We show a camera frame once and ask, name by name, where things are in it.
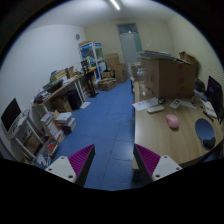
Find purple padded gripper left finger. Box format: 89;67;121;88
46;144;95;187

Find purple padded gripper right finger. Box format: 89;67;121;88
134;144;182;184

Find pink computer mouse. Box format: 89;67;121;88
166;114;179;129

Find blue mouse pad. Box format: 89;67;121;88
195;118;216;150

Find stack of books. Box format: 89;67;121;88
55;112;76;133

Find white low shelf unit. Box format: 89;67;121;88
8;110;59;164

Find white remote control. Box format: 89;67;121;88
147;105;164;114

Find white paper sheet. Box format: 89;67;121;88
132;97;158;111

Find small black round object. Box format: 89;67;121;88
158;98;166;104

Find white calculator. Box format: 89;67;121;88
170;99;181;110

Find wooden side desk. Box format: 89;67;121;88
32;67;95;116

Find white monitor on shelf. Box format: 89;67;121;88
1;99;21;133

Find open cardboard box on floor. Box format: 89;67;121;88
98;78;117;91

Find large cardboard box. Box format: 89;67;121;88
139;51;196;99

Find clear plastic water bottle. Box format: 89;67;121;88
137;68;148;96

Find black monitor on desk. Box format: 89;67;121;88
206;77;224;121

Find glass door display fridge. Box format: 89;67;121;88
79;41;106;80

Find cardboard boxes by door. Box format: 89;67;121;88
105;53;127;83

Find grey door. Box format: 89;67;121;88
117;23;142;64

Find ceiling light tube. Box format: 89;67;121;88
110;0;120;11

